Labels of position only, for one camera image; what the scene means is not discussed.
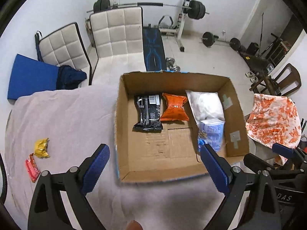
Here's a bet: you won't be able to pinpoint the orange white patterned cloth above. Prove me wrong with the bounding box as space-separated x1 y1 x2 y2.
246 94 301 165

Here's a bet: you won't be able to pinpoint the blue black weight bench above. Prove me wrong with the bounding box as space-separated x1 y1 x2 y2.
143 27 167 72

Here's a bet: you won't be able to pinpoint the white quilted chair right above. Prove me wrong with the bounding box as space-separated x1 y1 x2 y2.
89 7 146 85

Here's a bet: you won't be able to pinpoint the chrome dumbbells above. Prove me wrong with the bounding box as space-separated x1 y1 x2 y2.
165 57 181 72

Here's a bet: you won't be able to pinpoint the white barbell rack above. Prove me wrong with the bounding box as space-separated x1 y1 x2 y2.
157 0 190 52

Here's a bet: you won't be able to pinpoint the red snack packet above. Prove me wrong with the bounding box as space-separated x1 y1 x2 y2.
25 153 41 183

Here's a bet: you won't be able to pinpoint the black snack packet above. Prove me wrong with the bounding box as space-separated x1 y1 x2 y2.
133 94 163 132

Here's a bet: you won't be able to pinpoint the white soft plastic bag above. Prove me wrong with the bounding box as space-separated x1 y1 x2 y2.
185 90 225 127

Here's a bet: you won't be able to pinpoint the blue foam cushion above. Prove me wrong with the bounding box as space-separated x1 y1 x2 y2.
7 54 59 100

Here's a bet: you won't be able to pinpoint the white quilted chair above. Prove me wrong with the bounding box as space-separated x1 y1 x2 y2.
38 22 92 87
89 7 146 85

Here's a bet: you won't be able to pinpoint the white quilted chair left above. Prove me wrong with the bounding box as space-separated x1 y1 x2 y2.
38 22 92 87

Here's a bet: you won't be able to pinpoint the cardboard box with blue print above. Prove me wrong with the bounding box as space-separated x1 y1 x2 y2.
115 72 249 183

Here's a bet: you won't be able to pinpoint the orange snack packet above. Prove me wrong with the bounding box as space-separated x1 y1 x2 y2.
160 92 189 122

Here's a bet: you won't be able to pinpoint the blue tissue pack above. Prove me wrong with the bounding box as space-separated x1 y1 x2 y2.
197 118 225 152

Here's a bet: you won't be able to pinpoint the barbell on rack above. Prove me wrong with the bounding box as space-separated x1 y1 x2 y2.
87 0 210 20

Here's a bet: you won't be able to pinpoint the floor barbell with plates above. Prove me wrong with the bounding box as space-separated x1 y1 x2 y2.
201 32 241 51

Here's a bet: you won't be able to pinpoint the brown wooden chair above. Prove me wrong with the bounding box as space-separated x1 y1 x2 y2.
249 63 302 97

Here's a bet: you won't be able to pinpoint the dark blue cloth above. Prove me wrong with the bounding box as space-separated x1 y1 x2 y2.
56 65 87 90

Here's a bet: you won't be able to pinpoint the yellow snack packet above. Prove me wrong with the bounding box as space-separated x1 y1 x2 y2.
33 138 50 158

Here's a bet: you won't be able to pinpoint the grey table cloth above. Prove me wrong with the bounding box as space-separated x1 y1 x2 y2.
4 83 240 230

